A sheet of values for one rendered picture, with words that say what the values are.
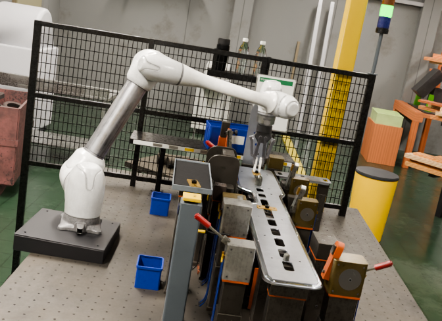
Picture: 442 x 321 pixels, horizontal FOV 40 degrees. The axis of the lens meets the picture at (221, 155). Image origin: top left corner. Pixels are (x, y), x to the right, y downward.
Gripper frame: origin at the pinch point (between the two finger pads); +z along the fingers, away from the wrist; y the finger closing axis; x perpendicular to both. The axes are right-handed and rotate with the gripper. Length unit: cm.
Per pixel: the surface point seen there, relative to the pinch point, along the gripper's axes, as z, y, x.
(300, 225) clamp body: 12.9, 16.4, -43.4
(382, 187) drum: 54, 141, 210
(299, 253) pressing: 7, 6, -92
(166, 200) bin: 28, -41, 11
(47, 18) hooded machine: -31, -206, 439
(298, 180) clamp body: 2.7, 19.3, -8.4
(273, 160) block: 1.8, 11.5, 23.5
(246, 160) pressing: 4.7, -2.5, 26.7
